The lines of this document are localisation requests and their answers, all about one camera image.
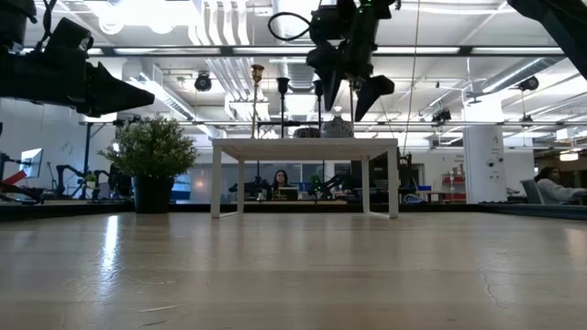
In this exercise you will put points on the computer monitor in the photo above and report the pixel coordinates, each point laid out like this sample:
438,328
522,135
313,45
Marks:
31,162

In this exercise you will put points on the black aluminium table frame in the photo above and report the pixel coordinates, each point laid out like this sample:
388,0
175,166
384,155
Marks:
69,210

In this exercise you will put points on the black candlestick holder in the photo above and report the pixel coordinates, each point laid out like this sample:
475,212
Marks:
283,84
318,87

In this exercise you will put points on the green plant in black pot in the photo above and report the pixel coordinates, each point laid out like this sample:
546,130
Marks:
151,151

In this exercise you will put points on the black overhead frame bar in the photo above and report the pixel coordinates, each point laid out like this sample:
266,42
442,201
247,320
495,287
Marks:
215,50

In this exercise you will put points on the black ceiling spotlight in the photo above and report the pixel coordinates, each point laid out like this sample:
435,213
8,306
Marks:
441,115
203,83
530,84

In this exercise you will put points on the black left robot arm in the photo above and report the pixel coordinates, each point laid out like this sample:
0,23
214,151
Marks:
14,18

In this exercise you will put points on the person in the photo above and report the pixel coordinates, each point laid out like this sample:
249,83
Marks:
281,179
555,188

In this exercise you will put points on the red storage shelf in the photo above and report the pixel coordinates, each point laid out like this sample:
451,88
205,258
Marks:
454,179

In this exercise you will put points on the black background robot arm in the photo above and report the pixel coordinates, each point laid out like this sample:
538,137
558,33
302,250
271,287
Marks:
62,176

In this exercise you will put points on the glowing rectangular ceiling lamp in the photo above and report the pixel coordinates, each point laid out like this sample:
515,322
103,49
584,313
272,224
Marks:
569,156

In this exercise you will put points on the white round column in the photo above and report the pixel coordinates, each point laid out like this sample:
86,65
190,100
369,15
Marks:
483,165

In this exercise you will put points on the white perforated riser shelf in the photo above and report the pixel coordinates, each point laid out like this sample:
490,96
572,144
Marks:
305,149

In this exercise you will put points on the blue white patterned candle bowl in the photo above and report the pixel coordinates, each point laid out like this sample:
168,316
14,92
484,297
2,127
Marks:
337,129

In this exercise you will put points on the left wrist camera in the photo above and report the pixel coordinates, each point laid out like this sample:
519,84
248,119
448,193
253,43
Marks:
69,39

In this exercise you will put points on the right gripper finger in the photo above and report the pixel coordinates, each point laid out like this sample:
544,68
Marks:
373,89
331,87

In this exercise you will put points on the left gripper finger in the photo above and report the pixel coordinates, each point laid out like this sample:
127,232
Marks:
110,104
110,84

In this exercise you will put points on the grey office chair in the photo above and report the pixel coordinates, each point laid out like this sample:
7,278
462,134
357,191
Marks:
529,191

